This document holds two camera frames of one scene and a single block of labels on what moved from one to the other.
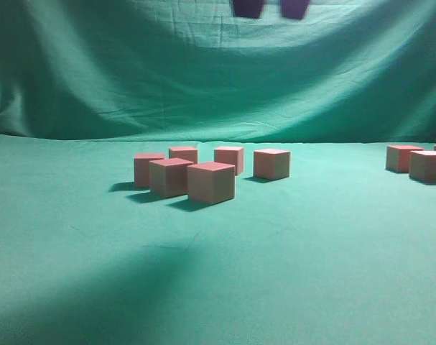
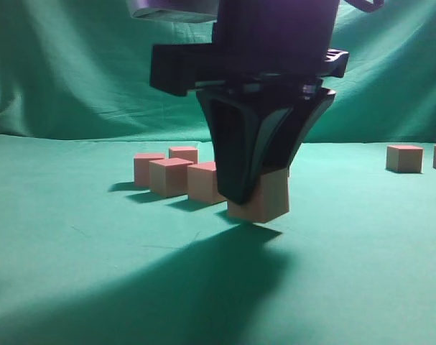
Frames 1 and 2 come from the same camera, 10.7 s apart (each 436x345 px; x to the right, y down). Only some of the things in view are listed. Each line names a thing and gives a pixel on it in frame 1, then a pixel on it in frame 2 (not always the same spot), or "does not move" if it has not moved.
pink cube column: x=399 y=157 does not move
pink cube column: x=168 y=177 does not move
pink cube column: x=428 y=166 -> x=269 y=198
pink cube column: x=141 y=167 does not move
